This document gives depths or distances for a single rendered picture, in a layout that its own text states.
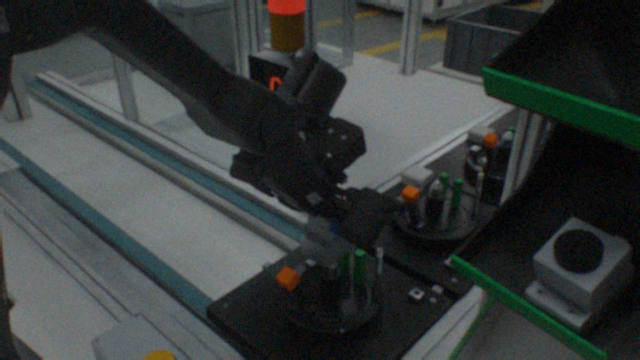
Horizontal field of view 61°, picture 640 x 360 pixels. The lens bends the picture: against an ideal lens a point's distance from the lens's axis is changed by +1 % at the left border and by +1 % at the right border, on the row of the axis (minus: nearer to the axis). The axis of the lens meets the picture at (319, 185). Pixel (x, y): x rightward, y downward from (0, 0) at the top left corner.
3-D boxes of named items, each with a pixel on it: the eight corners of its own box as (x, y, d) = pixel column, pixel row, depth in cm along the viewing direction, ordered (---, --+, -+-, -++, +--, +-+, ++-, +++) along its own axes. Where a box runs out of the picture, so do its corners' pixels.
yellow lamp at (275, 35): (287, 53, 73) (286, 17, 71) (263, 46, 76) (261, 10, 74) (312, 45, 76) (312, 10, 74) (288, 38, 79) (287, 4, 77)
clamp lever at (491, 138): (493, 171, 99) (492, 142, 93) (483, 167, 100) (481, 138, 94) (503, 158, 100) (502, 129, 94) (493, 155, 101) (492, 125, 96)
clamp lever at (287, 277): (303, 316, 67) (286, 284, 62) (292, 309, 68) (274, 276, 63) (321, 295, 69) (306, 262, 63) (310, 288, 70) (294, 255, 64)
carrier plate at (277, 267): (338, 425, 60) (338, 413, 58) (206, 317, 74) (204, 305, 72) (451, 310, 75) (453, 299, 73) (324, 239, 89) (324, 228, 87)
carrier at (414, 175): (457, 305, 76) (469, 233, 69) (330, 235, 89) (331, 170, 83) (531, 230, 91) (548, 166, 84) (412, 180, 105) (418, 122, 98)
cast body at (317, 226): (326, 269, 65) (326, 223, 61) (300, 254, 68) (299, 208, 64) (368, 238, 70) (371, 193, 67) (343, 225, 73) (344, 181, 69)
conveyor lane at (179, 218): (338, 472, 64) (339, 419, 59) (36, 206, 113) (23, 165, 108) (460, 337, 82) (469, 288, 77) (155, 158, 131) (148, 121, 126)
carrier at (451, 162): (532, 229, 91) (549, 165, 84) (413, 180, 105) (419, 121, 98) (585, 176, 106) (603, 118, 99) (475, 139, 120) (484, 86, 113)
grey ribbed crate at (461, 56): (568, 101, 224) (583, 46, 212) (438, 67, 260) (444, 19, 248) (604, 74, 251) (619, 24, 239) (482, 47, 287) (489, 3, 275)
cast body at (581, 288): (580, 347, 38) (579, 298, 33) (526, 310, 41) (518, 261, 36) (649, 267, 40) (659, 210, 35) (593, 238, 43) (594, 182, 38)
